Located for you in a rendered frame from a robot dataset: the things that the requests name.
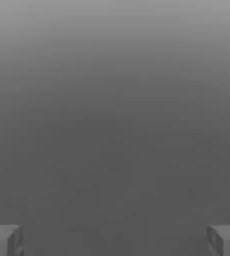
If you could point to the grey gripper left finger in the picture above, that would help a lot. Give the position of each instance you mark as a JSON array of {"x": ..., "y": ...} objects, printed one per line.
[{"x": 1, "y": 242}]

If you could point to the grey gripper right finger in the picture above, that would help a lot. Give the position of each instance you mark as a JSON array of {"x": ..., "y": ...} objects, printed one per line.
[{"x": 229, "y": 242}]

